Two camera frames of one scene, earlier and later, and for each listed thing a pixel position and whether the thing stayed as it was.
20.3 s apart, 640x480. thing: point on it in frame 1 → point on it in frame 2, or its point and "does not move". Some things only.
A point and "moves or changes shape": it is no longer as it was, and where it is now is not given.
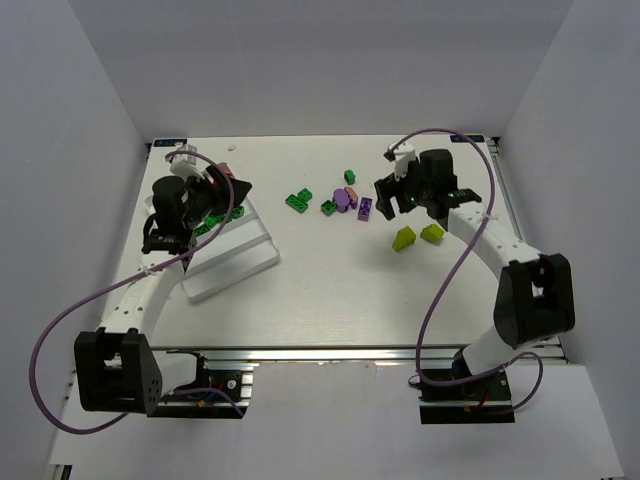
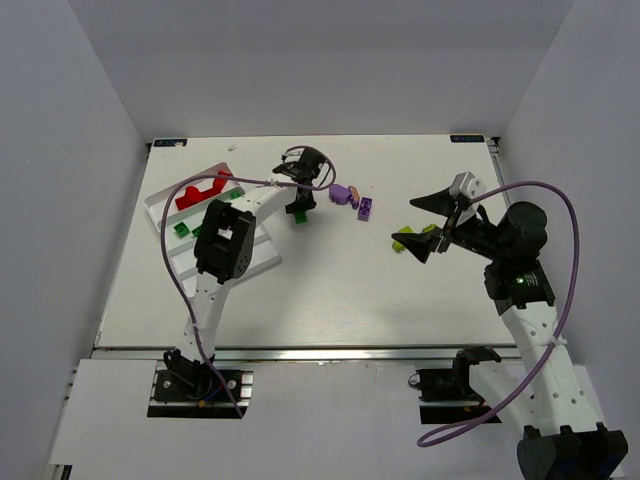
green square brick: x=305 y=194 moves or changes shape
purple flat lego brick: x=365 y=209 does not move
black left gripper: x=218 y=185 → x=301 y=195
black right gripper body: x=400 y=189 → x=445 y=234
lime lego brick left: x=404 y=239 does not move
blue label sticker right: x=472 y=138 does not move
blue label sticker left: x=168 y=142 does not move
